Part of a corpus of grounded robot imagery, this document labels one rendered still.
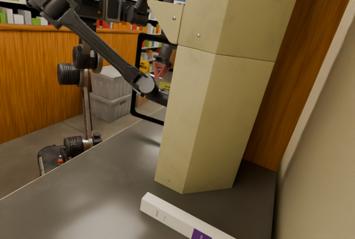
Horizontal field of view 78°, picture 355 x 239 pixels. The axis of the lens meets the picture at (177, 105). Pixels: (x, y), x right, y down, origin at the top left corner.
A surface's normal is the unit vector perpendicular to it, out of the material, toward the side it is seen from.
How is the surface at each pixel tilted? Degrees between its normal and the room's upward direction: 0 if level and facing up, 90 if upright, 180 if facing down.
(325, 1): 90
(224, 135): 90
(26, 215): 0
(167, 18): 90
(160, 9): 90
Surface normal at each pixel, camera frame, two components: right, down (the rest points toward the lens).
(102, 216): 0.18, -0.91
